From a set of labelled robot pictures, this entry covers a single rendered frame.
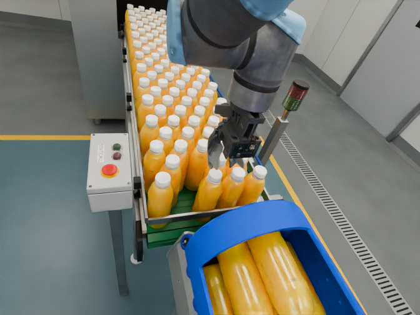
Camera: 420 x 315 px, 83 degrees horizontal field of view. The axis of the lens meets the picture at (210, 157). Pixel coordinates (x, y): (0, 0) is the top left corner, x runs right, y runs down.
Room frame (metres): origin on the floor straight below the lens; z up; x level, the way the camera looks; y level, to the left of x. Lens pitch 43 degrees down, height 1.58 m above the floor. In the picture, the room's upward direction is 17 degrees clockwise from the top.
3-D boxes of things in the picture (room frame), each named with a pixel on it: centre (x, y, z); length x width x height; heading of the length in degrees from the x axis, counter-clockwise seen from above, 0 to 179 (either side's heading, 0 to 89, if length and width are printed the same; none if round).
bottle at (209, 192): (0.46, -0.03, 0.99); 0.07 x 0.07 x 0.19
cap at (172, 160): (0.46, 0.10, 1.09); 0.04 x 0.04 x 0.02
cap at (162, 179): (0.39, 0.10, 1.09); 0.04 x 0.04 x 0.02
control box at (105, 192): (0.41, 0.25, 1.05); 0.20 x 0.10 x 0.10; 28
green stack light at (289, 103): (0.87, -0.24, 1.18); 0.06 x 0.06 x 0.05
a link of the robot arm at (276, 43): (0.44, -0.04, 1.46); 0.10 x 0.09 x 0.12; 119
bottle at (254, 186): (0.53, -0.16, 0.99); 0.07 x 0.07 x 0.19
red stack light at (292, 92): (0.87, -0.24, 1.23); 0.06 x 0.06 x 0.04
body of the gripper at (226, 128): (0.44, -0.04, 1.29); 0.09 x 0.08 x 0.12; 28
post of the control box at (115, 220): (0.41, 0.25, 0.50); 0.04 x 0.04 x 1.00; 28
